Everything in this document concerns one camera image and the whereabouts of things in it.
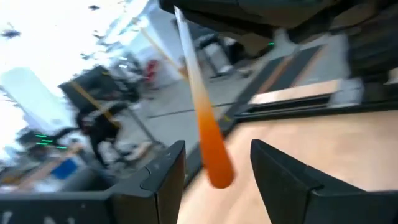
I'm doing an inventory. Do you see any spoon with orange handle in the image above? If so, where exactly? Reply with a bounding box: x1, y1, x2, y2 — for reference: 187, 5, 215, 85
173, 5, 235, 190

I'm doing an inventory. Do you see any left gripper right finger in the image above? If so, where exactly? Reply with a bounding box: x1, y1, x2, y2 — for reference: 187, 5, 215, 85
250, 139, 398, 224

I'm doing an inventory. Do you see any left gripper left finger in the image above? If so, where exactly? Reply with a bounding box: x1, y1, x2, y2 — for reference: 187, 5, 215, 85
0, 139, 187, 224

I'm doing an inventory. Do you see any black aluminium table frame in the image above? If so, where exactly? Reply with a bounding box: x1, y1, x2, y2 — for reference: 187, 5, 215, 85
217, 91, 398, 131

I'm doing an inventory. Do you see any thin yellow hanging cable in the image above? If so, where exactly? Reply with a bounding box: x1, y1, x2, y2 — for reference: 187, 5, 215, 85
139, 27, 189, 80

